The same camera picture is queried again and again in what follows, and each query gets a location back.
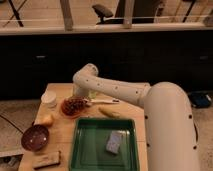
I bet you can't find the white cup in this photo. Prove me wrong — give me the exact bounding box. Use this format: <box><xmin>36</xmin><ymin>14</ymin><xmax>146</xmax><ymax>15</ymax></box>
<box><xmin>41</xmin><ymin>91</ymin><xmax>57</xmax><ymax>108</ymax></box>

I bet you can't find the small yellow fruit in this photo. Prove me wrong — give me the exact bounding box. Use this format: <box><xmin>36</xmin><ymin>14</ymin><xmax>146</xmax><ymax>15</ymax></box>
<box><xmin>41</xmin><ymin>114</ymin><xmax>54</xmax><ymax>126</ymax></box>

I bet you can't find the dark purple bowl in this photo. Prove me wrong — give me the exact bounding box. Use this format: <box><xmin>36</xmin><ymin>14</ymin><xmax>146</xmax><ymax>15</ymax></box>
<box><xmin>21</xmin><ymin>124</ymin><xmax>49</xmax><ymax>152</ymax></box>

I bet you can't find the dark purple grape bunch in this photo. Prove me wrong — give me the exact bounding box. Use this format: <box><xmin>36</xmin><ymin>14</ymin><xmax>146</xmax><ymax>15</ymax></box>
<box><xmin>62</xmin><ymin>98</ymin><xmax>86</xmax><ymax>116</ymax></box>

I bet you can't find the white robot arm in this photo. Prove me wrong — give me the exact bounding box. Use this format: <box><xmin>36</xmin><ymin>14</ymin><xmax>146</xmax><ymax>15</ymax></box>
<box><xmin>73</xmin><ymin>63</ymin><xmax>200</xmax><ymax>171</ymax></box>

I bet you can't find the yellow banana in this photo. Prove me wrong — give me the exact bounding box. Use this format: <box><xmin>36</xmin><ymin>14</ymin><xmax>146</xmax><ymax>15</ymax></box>
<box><xmin>99</xmin><ymin>107</ymin><xmax>120</xmax><ymax>118</ymax></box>

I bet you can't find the red bowl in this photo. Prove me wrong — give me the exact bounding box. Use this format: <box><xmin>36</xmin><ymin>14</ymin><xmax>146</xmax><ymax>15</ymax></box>
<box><xmin>61</xmin><ymin>97</ymin><xmax>86</xmax><ymax>118</ymax></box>

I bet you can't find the black office chair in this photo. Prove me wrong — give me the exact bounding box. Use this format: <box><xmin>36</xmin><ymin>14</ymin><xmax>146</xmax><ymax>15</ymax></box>
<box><xmin>92</xmin><ymin>0</ymin><xmax>161</xmax><ymax>25</ymax></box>

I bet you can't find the blue sponge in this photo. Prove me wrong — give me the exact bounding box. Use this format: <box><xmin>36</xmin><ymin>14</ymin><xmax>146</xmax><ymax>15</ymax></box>
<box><xmin>106</xmin><ymin>131</ymin><xmax>123</xmax><ymax>155</ymax></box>

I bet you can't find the brown wooden block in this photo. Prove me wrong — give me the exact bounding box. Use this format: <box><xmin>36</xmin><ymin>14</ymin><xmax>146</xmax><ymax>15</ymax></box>
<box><xmin>32</xmin><ymin>151</ymin><xmax>61</xmax><ymax>169</ymax></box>

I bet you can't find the green plastic tray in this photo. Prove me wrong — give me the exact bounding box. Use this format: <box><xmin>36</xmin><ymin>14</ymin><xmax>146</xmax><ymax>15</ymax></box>
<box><xmin>68</xmin><ymin>118</ymin><xmax>140</xmax><ymax>171</ymax></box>

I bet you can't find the white handled utensil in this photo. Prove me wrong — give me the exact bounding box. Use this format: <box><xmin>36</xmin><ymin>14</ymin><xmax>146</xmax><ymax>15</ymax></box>
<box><xmin>84</xmin><ymin>99</ymin><xmax>120</xmax><ymax>104</ymax></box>

